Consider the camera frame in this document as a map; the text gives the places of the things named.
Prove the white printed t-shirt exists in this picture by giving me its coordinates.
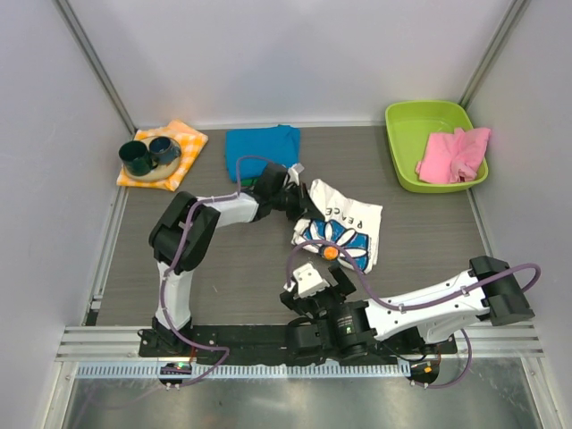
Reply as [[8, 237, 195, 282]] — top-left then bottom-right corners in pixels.
[[291, 179, 383, 273]]

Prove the green plastic basin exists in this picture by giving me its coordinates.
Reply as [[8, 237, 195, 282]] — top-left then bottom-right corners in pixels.
[[385, 100, 489, 194]]

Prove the dark blue mug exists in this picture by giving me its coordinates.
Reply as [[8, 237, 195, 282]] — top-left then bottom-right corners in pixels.
[[148, 137, 181, 166]]

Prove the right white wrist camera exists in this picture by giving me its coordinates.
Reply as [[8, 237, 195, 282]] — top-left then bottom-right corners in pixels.
[[283, 263, 330, 299]]

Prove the folded blue t-shirt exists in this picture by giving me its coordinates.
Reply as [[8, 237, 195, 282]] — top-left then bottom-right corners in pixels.
[[224, 125, 301, 182]]

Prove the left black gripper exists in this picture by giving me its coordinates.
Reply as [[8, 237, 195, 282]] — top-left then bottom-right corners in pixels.
[[270, 181, 324, 223]]

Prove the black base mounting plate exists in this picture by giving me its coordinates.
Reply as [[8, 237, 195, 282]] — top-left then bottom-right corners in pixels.
[[138, 324, 458, 366]]

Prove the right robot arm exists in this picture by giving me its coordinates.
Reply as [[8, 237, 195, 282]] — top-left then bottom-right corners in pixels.
[[280, 256, 534, 362]]

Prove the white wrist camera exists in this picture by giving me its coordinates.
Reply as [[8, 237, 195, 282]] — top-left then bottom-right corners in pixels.
[[283, 263, 330, 299], [288, 163, 305, 182]]

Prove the dark green mug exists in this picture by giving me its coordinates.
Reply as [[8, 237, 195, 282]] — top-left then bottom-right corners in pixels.
[[118, 140, 156, 177]]

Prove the pink t-shirt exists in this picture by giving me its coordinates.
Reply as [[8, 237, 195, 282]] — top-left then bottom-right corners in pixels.
[[416, 128, 492, 185]]

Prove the white slotted cable duct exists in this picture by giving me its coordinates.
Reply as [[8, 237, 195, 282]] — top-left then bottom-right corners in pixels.
[[76, 360, 410, 382]]

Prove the folded green t-shirt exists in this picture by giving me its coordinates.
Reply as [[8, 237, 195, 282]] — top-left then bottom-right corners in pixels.
[[240, 178, 257, 187]]

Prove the orange checkered cloth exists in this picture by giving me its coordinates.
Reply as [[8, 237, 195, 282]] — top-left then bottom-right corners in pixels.
[[116, 120, 208, 191]]

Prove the beige ceramic plate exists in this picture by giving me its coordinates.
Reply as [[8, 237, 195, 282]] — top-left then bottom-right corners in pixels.
[[122, 137, 182, 182]]

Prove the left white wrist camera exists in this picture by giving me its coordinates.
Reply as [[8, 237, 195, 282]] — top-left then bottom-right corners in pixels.
[[288, 163, 305, 182]]

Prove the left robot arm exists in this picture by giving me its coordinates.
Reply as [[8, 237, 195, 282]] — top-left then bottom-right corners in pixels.
[[140, 163, 324, 357]]

